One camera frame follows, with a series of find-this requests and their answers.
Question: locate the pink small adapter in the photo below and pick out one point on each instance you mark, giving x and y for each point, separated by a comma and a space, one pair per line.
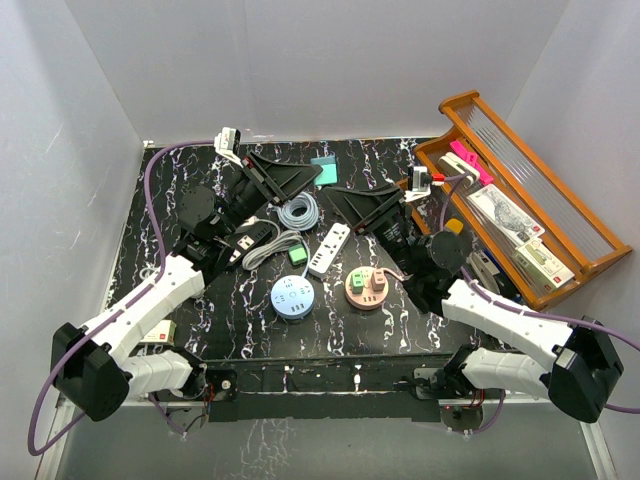
378, 280

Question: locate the pink box on shelf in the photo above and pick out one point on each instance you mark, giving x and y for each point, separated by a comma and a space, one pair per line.
471, 163

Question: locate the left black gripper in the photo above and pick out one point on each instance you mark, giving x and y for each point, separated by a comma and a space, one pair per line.
281, 180

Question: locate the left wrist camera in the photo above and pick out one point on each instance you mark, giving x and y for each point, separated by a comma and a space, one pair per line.
226, 144

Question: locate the blue round power strip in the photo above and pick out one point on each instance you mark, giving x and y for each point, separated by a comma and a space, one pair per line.
292, 297

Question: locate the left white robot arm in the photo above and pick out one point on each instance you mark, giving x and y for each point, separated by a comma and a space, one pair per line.
93, 365

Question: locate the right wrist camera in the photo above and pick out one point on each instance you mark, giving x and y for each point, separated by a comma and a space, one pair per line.
419, 183

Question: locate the printed package on shelf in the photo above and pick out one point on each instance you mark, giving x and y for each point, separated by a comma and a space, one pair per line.
504, 214

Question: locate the yellow cube adapter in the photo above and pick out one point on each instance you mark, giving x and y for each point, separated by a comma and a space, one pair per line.
454, 225

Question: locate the white slanted power strip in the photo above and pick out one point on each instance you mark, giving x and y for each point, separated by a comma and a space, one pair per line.
329, 249

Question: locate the wooden shelf rack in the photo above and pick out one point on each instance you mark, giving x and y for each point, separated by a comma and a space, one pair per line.
545, 238

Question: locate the teal cube adapter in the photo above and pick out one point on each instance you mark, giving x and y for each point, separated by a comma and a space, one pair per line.
329, 173

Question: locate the pink round power strip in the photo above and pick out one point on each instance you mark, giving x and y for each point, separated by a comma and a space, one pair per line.
369, 299

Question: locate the green cube adapter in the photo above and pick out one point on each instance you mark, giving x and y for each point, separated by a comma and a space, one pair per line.
297, 254
357, 282

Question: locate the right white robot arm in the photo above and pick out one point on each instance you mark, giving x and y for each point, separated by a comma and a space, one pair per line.
573, 363

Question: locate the green white box on shelf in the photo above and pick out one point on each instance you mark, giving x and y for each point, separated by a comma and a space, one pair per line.
542, 266

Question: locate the black power strip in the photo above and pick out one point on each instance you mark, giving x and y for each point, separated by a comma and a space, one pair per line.
247, 238

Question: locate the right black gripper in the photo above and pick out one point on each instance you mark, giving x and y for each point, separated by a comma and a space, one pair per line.
364, 208

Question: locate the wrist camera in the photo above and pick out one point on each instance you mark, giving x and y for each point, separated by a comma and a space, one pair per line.
419, 183
226, 144

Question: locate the small white red box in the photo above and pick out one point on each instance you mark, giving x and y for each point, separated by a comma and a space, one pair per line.
162, 334

